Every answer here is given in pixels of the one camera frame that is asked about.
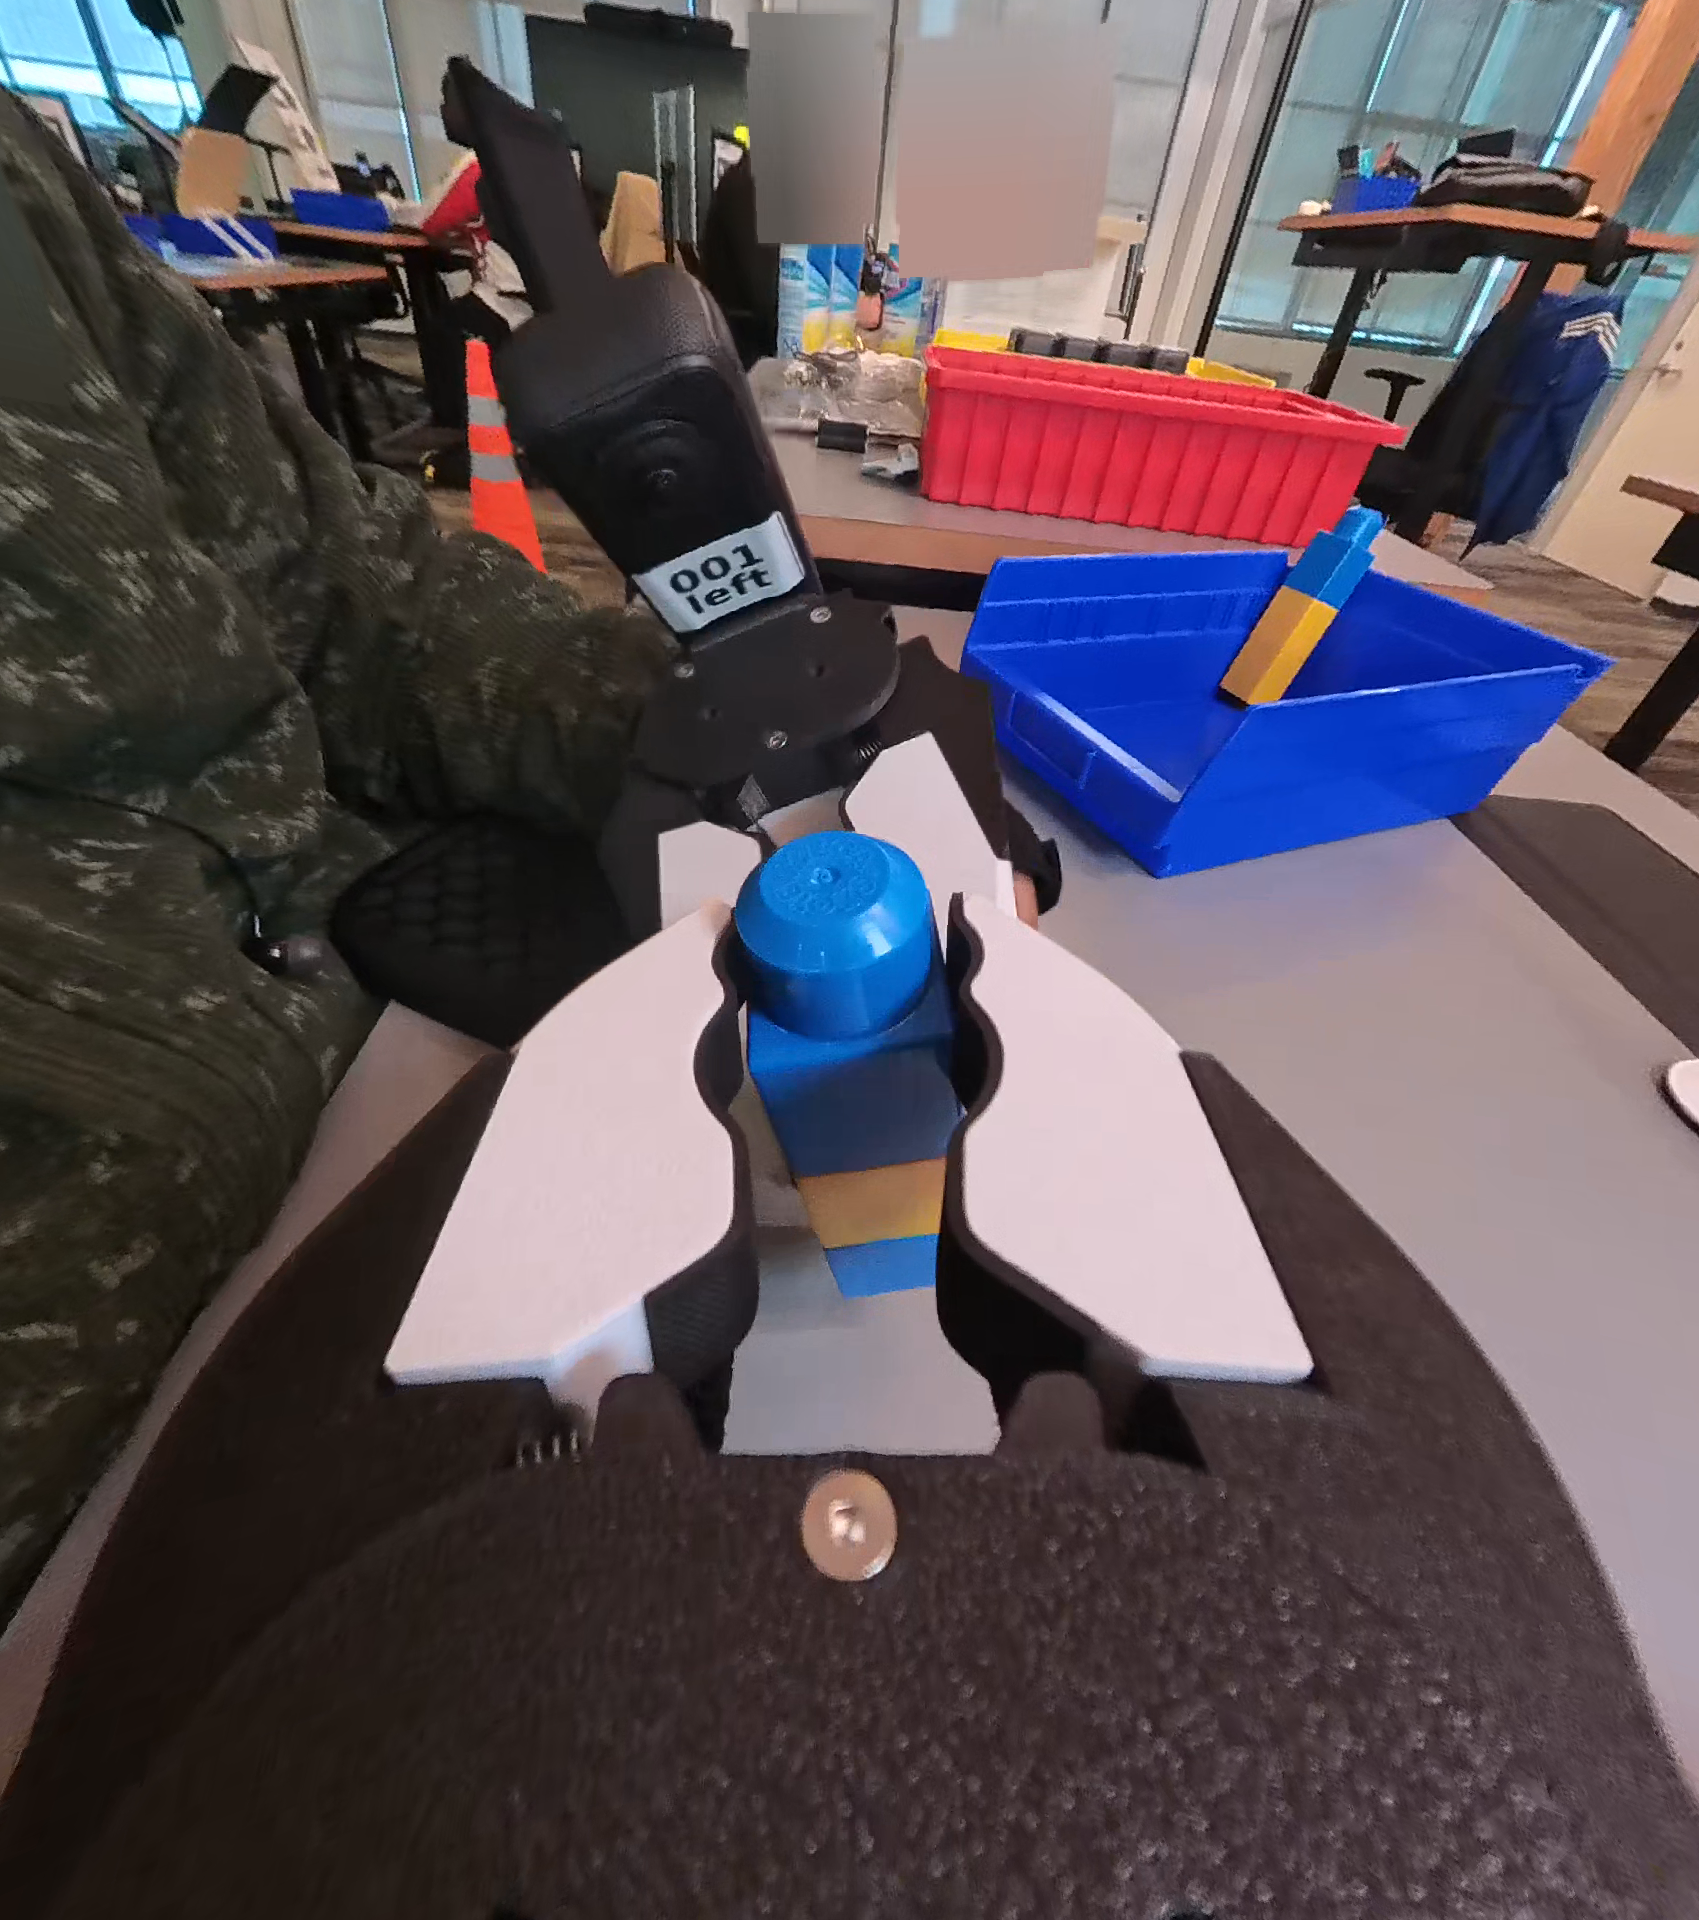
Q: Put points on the red plastic bin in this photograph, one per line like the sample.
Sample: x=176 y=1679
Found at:
x=1163 y=450

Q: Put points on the yellow mega block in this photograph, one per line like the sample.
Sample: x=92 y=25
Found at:
x=1261 y=672
x=1299 y=622
x=880 y=1200

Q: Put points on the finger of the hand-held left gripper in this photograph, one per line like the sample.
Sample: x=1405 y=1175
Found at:
x=706 y=878
x=940 y=825

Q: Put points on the row of black boxes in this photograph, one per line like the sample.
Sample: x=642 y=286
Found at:
x=1089 y=348

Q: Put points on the blue plastic bin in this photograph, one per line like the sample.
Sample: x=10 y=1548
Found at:
x=1389 y=750

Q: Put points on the wooden standing desk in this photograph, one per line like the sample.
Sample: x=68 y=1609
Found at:
x=1479 y=232

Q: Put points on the black bag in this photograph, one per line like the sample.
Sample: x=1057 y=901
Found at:
x=1501 y=182

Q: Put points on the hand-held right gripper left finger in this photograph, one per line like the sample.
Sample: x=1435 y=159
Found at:
x=580 y=1200

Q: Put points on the small blue container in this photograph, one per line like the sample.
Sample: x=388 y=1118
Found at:
x=1373 y=188

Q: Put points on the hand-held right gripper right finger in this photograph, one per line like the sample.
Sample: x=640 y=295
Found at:
x=1119 y=1200

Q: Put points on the black office chair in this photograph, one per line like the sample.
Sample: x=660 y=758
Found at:
x=1403 y=450

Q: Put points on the blue hanging jacket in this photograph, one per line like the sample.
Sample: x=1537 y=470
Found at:
x=1553 y=405

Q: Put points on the scattered small metal parts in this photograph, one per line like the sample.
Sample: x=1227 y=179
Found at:
x=850 y=399

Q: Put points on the orange traffic cone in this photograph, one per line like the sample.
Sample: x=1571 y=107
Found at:
x=500 y=465

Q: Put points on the blue printed box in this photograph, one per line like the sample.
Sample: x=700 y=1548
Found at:
x=850 y=301

